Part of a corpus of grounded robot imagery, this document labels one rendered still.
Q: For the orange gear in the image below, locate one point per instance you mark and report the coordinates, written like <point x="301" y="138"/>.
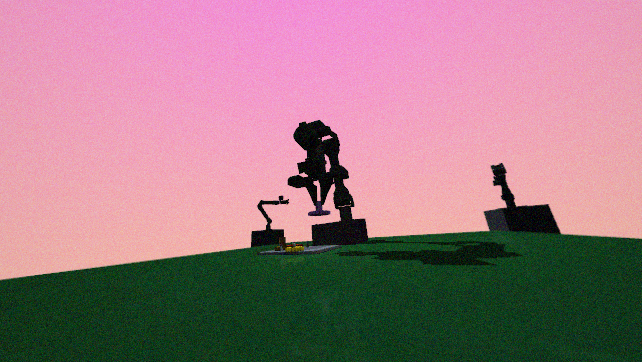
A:
<point x="282" y="241"/>

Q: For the purple gear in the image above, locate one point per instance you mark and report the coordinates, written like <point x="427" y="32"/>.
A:
<point x="319" y="210"/>

